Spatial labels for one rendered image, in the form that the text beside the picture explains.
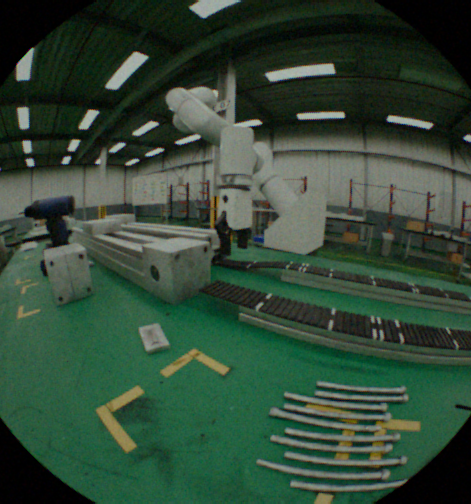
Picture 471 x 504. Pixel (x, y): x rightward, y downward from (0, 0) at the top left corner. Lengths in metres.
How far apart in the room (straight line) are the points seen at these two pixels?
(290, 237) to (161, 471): 0.71
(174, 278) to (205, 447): 0.25
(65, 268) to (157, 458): 0.34
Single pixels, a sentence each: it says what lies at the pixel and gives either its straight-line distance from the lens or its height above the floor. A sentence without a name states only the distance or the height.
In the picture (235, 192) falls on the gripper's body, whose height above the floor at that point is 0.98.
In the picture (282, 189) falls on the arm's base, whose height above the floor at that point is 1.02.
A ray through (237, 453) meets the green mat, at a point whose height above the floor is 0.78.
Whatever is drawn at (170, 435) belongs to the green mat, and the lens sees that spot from 0.18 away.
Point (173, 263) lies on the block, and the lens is 0.31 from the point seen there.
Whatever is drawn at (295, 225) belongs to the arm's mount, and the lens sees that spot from 0.71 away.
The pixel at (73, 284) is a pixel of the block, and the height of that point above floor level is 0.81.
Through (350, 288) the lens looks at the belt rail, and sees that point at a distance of 0.44.
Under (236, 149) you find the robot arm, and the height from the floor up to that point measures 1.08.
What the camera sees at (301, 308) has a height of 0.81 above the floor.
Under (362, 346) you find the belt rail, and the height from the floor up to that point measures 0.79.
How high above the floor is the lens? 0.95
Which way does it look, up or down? 14 degrees down
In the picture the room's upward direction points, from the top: 2 degrees clockwise
